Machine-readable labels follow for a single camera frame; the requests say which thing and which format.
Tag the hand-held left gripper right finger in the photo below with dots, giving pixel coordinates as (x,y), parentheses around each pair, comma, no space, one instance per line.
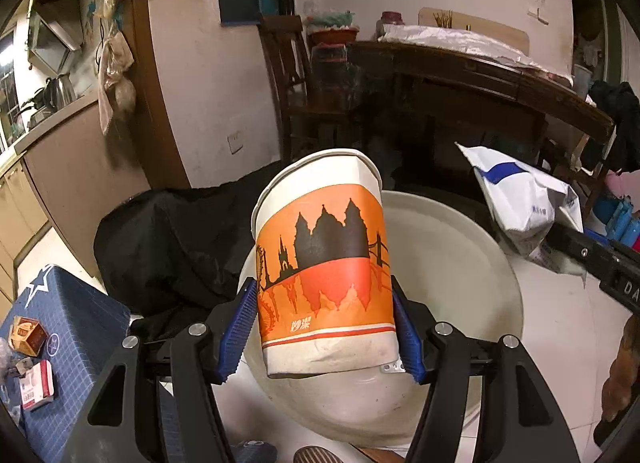
(407,338)

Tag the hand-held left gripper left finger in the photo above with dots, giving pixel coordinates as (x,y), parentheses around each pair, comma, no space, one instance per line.
(240,328)

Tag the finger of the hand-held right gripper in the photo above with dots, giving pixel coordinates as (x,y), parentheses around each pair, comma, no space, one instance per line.
(575,243)

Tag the white blue-print plastic package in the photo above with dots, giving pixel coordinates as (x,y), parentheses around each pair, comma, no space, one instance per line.
(520,203)

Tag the white round plastic bin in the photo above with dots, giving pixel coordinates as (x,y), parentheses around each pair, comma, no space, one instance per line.
(450,268)

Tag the orange printed paper cup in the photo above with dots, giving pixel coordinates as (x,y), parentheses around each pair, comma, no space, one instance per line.
(325,268)

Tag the person's right hand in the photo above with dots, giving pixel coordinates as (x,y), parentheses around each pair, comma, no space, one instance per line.
(622,373)

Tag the blue crates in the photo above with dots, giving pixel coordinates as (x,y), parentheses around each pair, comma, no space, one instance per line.
(620,223)

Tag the black cloth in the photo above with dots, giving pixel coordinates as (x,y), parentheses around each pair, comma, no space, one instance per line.
(165,243)

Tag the dark hanging clothes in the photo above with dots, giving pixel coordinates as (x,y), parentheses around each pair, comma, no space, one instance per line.
(615,113)

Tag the dark wooden table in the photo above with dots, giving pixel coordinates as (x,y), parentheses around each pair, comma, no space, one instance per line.
(450,88)

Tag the small red white box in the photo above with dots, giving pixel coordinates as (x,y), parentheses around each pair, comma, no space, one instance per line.
(37,385)

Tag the small orange box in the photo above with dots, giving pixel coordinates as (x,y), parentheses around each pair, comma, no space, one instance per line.
(27,335)

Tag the beige kitchen cabinets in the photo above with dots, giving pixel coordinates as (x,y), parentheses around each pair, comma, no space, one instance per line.
(55,183)

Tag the white crumpled table cover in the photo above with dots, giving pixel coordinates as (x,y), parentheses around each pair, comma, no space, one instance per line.
(450,40)

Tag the wooden chair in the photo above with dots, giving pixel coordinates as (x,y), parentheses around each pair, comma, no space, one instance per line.
(290,68)

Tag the hanging plastic bags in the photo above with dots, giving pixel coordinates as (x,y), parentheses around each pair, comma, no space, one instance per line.
(117,73)

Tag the red-lidded jar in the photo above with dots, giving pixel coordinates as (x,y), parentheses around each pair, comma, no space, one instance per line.
(391,23)

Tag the metal kettle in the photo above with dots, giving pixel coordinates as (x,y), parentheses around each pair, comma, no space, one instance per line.
(59,93)

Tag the red basin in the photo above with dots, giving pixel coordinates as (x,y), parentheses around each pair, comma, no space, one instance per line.
(332,35)

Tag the range hood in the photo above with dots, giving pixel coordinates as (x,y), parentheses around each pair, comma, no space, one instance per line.
(52,38)

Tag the wall socket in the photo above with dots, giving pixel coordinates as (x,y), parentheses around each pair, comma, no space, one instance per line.
(235,142)

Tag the wooden wall board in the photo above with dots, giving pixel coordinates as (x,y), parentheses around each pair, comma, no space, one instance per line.
(500,30)

